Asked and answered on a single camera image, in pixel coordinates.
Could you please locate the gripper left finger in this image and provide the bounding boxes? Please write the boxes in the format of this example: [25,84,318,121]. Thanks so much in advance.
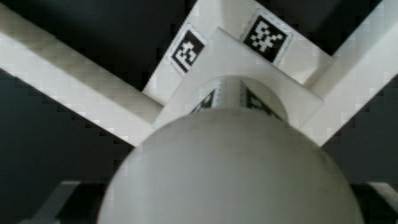
[17,181,106,224]

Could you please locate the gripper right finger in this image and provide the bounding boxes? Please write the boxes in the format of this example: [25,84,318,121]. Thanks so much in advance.
[350,182,398,224]

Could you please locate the white lamp bulb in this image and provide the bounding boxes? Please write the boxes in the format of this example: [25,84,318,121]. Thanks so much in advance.
[97,78,364,224]

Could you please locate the white lamp base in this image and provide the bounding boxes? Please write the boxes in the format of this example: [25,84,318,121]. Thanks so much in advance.
[144,0,332,127]

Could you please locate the white U-shaped fence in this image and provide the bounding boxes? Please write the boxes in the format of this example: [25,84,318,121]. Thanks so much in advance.
[0,0,398,144]

